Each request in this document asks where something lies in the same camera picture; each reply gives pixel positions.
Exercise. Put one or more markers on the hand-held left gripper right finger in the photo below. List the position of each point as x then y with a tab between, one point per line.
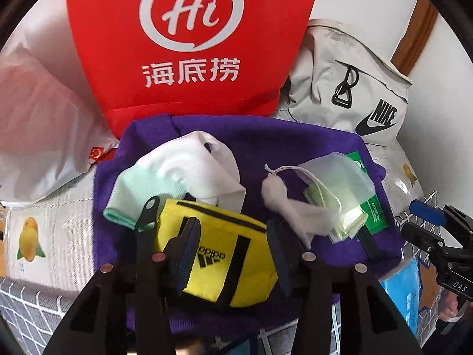
277	253

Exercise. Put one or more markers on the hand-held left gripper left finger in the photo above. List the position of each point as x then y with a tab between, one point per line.
186	253

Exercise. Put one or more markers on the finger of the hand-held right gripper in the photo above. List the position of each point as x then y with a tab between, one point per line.
427	212
425	242

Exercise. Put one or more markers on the light green wipes packet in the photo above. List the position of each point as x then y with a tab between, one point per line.
332	207

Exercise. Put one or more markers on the person's right hand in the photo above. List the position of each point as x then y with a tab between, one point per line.
452	307

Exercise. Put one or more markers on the small dark green packet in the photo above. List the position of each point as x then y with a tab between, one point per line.
377	210

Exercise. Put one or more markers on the blue tissue pack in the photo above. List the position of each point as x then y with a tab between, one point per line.
402	288

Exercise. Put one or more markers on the white sock with mint cuff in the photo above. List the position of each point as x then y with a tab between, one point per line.
177	162

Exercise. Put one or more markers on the purple towel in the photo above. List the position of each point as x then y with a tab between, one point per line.
240	140

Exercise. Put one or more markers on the beige sports bag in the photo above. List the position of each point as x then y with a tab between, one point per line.
317	81

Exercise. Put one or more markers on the white plastic shopping bag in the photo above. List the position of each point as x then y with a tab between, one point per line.
37	118

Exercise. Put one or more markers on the red paper bag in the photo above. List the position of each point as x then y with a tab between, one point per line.
111	44

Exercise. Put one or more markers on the wooden door frame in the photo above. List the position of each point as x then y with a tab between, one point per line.
417	33

